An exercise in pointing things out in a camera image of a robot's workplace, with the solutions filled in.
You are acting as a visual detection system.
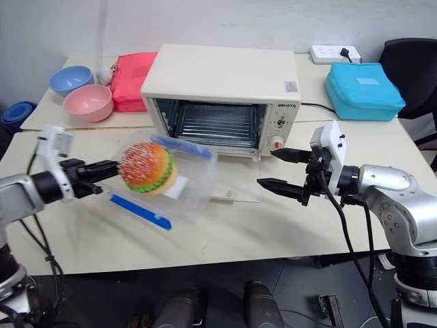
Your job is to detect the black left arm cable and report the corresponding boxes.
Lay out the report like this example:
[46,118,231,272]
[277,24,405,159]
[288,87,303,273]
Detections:
[18,141,68,328]

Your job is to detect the blue stacked bowls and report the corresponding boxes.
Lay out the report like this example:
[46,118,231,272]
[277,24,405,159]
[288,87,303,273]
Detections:
[0,101,38,126]

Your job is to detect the dark rounded shape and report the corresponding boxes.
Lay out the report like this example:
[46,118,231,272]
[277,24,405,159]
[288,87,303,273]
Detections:
[244,280,282,328]
[152,286,206,328]

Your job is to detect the pink fabric lunch bag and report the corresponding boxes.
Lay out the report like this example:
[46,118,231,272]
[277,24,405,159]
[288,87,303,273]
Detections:
[109,51,159,113]

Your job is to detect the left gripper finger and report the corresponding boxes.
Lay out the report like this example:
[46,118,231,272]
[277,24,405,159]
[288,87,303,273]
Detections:
[81,160,120,172]
[83,170,121,183]

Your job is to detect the dark metal floor bracket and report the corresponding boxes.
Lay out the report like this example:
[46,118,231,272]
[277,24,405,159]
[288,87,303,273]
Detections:
[318,295,345,328]

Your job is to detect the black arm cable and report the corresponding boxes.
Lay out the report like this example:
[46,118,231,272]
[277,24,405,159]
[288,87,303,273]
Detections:
[341,195,376,291]
[317,160,390,328]
[18,141,68,328]

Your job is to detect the glass toaster oven door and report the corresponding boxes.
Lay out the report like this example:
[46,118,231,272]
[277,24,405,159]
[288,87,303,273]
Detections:
[207,150,264,205]

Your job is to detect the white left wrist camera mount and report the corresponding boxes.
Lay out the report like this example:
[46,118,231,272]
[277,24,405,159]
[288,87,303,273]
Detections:
[36,124,75,203]

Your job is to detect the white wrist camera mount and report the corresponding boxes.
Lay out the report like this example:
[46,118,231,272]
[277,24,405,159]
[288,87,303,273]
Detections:
[36,124,75,203]
[309,122,346,196]

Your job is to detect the white power strip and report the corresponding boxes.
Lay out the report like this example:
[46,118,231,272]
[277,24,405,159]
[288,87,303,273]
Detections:
[309,44,363,66]

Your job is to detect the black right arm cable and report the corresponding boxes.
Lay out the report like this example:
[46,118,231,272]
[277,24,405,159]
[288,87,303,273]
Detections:
[341,195,376,291]
[317,160,390,328]

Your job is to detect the blue fabric lunch bag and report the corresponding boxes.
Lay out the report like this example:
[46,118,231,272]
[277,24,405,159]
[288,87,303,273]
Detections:
[324,61,407,122]

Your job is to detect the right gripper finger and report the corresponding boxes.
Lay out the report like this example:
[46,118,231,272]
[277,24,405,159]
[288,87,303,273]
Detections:
[270,147,311,164]
[256,177,308,207]

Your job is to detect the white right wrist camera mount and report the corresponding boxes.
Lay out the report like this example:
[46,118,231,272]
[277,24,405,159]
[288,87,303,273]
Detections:
[309,122,346,196]

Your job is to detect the cream toaster oven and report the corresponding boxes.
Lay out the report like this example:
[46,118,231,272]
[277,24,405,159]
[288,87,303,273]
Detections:
[140,43,302,163]

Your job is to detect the small white ball charm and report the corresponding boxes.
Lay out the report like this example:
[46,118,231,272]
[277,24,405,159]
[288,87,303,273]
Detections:
[96,66,115,86]

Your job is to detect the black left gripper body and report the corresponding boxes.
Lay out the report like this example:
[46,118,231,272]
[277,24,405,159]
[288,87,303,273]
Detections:
[59,157,104,200]

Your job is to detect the blue plastic bowl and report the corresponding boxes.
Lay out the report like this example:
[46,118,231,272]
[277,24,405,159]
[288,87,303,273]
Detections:
[48,65,96,98]

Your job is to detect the toy hamburger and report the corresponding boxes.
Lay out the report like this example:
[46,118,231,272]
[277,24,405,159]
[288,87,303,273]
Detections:
[121,142,177,197]

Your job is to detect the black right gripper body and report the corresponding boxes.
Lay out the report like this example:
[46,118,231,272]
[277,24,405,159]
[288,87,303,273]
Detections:
[302,141,335,206]

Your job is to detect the black office chair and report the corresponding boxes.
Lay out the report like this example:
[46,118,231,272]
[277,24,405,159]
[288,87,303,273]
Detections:
[378,38,437,152]

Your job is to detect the black oven power cord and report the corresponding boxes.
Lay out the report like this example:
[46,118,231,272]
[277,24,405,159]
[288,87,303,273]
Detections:
[300,101,337,113]

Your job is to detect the metal oven baking tray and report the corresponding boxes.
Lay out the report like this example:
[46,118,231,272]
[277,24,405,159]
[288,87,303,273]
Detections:
[175,103,259,148]

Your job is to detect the pink plastic bowl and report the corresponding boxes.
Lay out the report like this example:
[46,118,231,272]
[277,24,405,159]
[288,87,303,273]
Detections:
[62,84,114,124]

